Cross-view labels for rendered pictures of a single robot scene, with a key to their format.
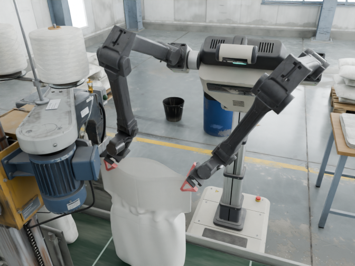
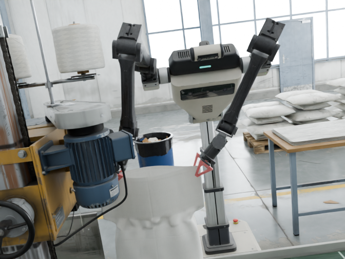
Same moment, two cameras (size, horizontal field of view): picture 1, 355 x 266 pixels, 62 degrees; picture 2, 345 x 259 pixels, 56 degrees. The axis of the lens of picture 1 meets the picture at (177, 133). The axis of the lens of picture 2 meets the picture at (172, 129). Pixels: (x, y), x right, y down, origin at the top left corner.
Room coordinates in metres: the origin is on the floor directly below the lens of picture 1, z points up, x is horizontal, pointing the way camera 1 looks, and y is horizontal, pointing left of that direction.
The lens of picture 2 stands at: (-0.26, 0.52, 1.54)
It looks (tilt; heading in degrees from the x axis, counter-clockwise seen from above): 13 degrees down; 340
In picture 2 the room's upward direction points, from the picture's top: 7 degrees counter-clockwise
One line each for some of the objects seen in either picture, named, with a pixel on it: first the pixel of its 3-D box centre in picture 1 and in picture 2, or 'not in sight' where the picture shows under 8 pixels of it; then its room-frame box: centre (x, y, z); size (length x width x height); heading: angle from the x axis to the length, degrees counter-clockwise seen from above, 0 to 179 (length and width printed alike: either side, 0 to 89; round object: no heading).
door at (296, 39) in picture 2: not in sight; (296, 57); (7.19, -6.24, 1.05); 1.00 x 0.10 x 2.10; 70
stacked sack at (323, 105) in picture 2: not in sight; (307, 103); (3.59, -3.15, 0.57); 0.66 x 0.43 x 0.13; 160
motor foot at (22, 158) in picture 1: (28, 162); (61, 155); (0.82, 0.51, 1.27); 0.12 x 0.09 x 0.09; 160
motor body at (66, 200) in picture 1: (59, 177); (93, 167); (0.83, 0.42, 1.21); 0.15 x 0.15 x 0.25
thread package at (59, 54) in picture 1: (60, 54); (78, 49); (0.97, 0.38, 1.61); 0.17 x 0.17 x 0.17
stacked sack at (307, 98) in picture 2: not in sight; (310, 98); (3.38, -3.01, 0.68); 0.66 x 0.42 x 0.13; 67
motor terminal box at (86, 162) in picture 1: (87, 165); (120, 149); (0.84, 0.32, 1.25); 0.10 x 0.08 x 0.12; 5
